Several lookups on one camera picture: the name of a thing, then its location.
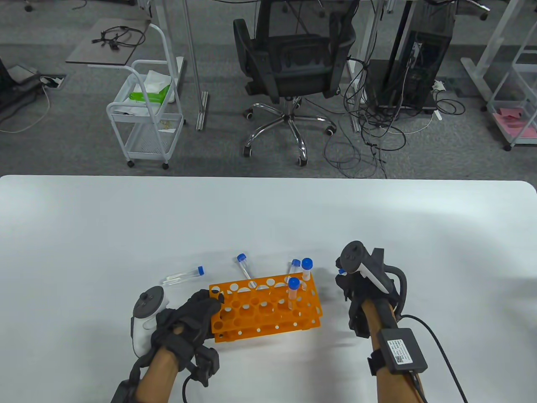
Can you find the pink sheet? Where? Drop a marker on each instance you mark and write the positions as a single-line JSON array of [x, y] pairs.
[[516, 126]]

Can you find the person's left hand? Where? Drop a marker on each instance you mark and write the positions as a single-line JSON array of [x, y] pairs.
[[188, 319]]

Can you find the black office chair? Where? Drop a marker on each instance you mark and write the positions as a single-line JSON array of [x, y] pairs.
[[293, 63]]

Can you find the white crumpled paper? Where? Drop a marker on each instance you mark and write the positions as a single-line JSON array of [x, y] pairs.
[[157, 79]]

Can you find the brown side table top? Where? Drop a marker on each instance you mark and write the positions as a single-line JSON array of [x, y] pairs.
[[84, 52]]

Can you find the black equipment base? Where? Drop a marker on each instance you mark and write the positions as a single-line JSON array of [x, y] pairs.
[[12, 94]]

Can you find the white rolling cart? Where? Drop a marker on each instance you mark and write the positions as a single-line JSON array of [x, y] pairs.
[[147, 138]]

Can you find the person's right forearm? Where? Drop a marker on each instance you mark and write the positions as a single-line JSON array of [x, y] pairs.
[[392, 386]]

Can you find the black wrist sensor module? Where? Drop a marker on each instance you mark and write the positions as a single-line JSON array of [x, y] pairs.
[[207, 363]]

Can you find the orange test tube rack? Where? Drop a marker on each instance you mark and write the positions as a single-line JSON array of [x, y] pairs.
[[220, 327]]

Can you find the green packet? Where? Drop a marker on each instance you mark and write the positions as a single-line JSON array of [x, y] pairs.
[[147, 97]]

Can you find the white desk leg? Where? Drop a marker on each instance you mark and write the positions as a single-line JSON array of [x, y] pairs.
[[478, 73], [371, 37], [202, 109]]

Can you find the floor outlet box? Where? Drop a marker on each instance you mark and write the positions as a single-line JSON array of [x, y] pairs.
[[56, 82]]

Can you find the black computer tower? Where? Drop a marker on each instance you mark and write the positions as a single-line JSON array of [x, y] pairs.
[[423, 54]]

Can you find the white and black hand controller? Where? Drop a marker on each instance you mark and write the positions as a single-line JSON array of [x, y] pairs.
[[140, 336], [352, 256]]

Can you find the person's right hand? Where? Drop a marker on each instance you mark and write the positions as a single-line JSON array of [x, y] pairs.
[[356, 289]]

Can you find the person's left forearm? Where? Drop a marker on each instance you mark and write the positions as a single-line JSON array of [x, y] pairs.
[[157, 378]]

